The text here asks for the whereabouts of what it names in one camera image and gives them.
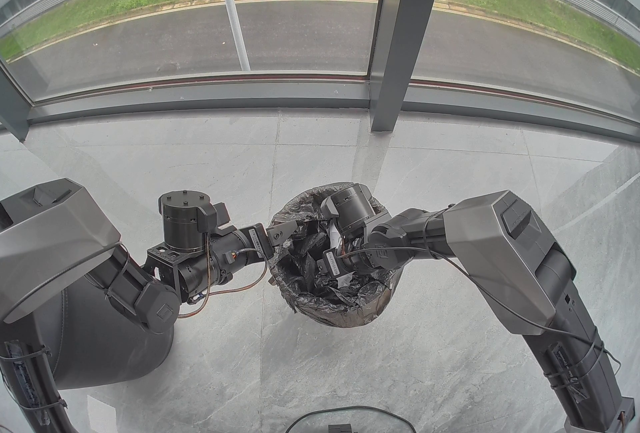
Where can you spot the window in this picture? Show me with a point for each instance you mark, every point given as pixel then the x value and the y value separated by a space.
pixel 310 21

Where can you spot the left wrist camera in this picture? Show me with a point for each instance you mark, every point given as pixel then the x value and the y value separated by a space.
pixel 220 216

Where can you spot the crumpled white paper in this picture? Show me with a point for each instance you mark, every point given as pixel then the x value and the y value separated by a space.
pixel 338 233

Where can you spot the black plastic bag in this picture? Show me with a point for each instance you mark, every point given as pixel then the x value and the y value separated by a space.
pixel 345 311

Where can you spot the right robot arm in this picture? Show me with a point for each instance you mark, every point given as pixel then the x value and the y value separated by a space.
pixel 505 251

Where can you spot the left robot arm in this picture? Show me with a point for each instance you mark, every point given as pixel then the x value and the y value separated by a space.
pixel 55 231

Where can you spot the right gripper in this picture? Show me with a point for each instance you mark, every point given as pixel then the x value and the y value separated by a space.
pixel 357 261

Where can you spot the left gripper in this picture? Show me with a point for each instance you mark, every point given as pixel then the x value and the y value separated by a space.
pixel 225 256

